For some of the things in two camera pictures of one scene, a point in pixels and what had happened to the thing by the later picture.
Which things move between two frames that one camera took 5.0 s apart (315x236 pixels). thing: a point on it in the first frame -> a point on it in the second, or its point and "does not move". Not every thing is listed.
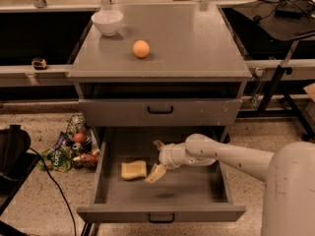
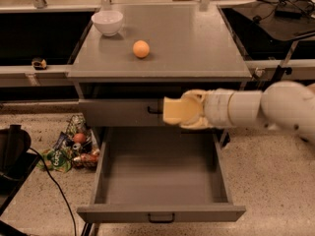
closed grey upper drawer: [156, 112] does not move
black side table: [277, 29] does not move
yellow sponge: [133, 170] -> [177, 111]
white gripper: [167, 156] -> [217, 108]
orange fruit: [141, 48] does not move
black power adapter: [288, 14] does not move
